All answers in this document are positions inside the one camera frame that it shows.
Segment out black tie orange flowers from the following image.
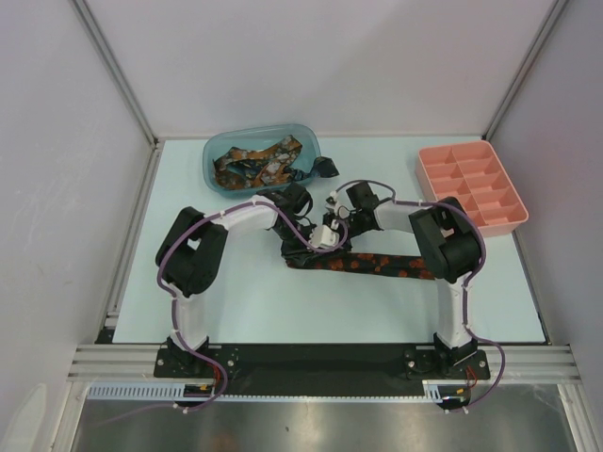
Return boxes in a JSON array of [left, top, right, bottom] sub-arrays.
[[306, 252, 435, 281]]

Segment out dark navy patterned tie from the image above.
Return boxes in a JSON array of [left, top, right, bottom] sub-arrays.
[[229, 157, 339, 185]]

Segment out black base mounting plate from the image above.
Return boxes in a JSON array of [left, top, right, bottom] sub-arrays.
[[154, 341, 491, 397]]

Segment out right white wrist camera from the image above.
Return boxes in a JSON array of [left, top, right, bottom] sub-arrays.
[[325, 190, 350, 218]]

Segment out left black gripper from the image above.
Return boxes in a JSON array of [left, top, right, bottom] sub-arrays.
[[273, 220, 318, 266]]

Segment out pink divided organizer tray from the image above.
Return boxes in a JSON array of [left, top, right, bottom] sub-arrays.
[[416, 140, 529, 237]]

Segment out brown grey floral tie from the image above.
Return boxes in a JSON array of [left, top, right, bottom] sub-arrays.
[[213, 135, 303, 190]]

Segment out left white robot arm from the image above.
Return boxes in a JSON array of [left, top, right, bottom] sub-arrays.
[[155, 183, 313, 377]]

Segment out white slotted cable duct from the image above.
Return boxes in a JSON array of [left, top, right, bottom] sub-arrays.
[[88, 380, 463, 403]]

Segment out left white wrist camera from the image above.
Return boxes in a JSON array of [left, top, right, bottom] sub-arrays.
[[308, 221, 348, 250]]

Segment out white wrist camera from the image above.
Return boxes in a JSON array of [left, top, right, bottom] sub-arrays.
[[308, 221, 348, 250], [325, 190, 350, 218]]

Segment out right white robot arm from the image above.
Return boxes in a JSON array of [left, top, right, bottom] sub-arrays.
[[326, 180, 486, 378]]

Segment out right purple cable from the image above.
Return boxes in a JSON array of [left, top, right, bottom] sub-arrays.
[[334, 178, 508, 414]]

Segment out blue plastic tub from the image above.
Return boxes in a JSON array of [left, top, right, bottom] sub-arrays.
[[201, 123, 324, 198]]

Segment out aluminium frame rail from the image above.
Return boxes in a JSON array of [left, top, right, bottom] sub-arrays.
[[68, 344, 581, 384]]

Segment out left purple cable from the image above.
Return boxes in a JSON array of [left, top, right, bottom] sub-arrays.
[[157, 200, 350, 415]]

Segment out purple cable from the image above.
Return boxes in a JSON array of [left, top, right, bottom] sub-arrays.
[[334, 178, 508, 414], [157, 200, 350, 415]]

